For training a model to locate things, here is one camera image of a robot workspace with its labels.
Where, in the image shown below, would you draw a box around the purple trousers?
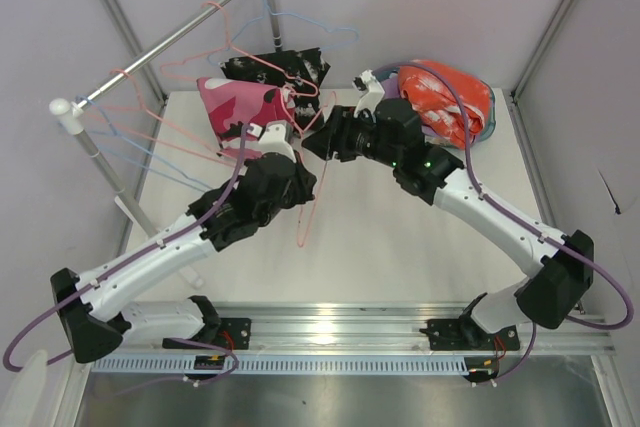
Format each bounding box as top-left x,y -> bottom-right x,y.
376,69 -> 450,147

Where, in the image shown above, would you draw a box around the pink hanger of black trousers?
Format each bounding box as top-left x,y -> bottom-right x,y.
160,0 -> 320,98

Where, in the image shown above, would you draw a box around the orange trousers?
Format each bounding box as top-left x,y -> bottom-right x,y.
397,60 -> 489,150

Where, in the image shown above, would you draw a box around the pink patterned trousers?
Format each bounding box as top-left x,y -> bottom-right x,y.
196,77 -> 294,158

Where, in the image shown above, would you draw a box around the pink hanger of orange trousers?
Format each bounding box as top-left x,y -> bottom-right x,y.
110,69 -> 232,167

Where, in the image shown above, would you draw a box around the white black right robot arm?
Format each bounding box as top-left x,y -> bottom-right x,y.
302,98 -> 594,349

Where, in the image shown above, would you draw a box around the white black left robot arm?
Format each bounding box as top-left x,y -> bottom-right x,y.
50,153 -> 316,364

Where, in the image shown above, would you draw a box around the black white trousers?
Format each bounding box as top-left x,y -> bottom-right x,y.
219,47 -> 331,131

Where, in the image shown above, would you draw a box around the empty light blue hanger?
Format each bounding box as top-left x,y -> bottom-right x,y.
206,0 -> 360,66

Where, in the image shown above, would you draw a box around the teal plastic basin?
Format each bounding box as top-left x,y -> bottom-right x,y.
473,87 -> 496,143

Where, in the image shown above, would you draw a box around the metal clothes rack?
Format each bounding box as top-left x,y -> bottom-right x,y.
48,0 -> 281,288

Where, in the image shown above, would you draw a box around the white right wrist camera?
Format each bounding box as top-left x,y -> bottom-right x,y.
352,70 -> 385,117

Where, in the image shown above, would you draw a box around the aluminium mounting rail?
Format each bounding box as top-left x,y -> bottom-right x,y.
107,300 -> 616,354

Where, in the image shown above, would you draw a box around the white slotted cable duct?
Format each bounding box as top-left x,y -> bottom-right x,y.
92,353 -> 469,376

